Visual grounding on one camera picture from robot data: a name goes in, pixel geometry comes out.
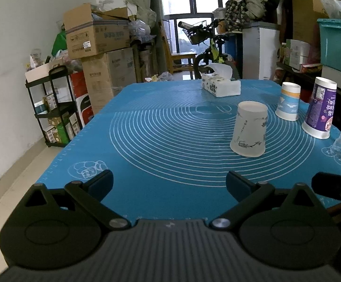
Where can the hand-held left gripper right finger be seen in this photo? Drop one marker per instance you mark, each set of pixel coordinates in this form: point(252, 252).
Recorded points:
point(238, 186)

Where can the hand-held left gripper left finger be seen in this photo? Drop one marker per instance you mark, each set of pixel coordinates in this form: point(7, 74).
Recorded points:
point(101, 182)

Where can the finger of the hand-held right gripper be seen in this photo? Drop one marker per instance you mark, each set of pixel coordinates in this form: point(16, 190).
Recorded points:
point(332, 183)

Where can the purple paper cup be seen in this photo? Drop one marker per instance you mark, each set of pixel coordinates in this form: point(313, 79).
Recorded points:
point(320, 108)

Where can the white and blue paper cup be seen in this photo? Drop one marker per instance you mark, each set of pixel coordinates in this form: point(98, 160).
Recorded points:
point(288, 102)

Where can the blue silicone baking mat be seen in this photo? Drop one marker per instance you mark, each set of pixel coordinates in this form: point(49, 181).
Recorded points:
point(158, 141)

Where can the white flat box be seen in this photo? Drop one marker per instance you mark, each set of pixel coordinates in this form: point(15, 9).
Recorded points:
point(337, 76)

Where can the red and white carton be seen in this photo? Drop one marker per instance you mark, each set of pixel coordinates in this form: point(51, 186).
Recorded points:
point(80, 94)

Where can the black shelf cart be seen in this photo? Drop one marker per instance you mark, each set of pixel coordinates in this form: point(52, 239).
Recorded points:
point(59, 94)

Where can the white tissue box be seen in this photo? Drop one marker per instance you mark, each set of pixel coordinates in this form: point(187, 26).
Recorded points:
point(221, 87)

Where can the tall cardboard box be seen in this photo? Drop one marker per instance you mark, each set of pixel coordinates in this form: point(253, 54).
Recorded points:
point(108, 76)

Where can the teal storage bin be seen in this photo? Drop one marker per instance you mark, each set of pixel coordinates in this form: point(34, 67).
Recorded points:
point(335, 44)

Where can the white and green carton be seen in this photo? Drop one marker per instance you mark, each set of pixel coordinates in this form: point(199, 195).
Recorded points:
point(296, 53)

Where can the white box on cart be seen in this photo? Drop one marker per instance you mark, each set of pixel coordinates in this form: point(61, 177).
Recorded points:
point(39, 72)

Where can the white cabinet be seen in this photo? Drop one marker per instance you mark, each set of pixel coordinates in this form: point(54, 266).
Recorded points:
point(260, 53)

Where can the black bicycle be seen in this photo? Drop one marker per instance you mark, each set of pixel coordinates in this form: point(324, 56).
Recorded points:
point(210, 50)

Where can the wooden chair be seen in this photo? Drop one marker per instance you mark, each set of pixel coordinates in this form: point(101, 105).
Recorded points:
point(182, 57)

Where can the open cardboard box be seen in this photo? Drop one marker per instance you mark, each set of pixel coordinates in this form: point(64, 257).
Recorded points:
point(97, 38)

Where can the green bag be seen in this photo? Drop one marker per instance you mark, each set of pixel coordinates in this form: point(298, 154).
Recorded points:
point(59, 42)

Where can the brown cardboard box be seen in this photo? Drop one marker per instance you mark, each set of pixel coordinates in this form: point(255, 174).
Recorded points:
point(307, 14)

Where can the floral fabric bag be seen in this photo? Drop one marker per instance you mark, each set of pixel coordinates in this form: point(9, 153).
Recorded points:
point(235, 16)

